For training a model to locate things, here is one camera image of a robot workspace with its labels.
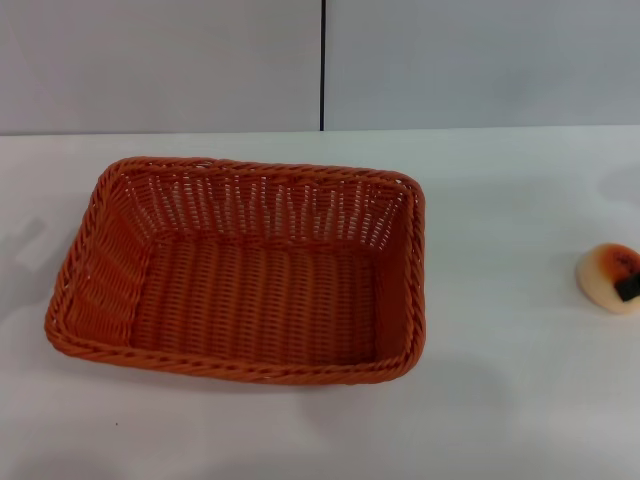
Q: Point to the orange woven plastic basket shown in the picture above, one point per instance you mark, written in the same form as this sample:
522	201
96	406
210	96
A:
260	295

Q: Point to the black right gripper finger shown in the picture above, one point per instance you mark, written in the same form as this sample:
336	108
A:
630	289

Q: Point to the round toy bread bun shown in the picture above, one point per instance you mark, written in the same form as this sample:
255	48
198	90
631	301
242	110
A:
597	277

